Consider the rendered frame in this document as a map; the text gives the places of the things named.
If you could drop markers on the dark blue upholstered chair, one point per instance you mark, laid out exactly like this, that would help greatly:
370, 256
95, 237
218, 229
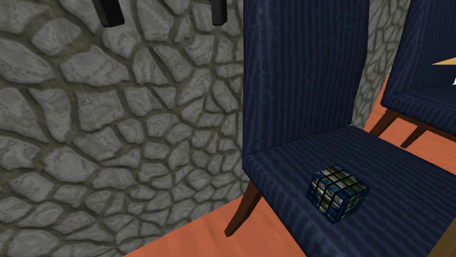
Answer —
424, 39
302, 78

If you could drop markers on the blue green puzzle cube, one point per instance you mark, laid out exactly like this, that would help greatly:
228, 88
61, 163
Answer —
336, 195

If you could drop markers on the black wall bracket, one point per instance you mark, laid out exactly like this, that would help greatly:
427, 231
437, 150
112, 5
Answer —
108, 12
219, 11

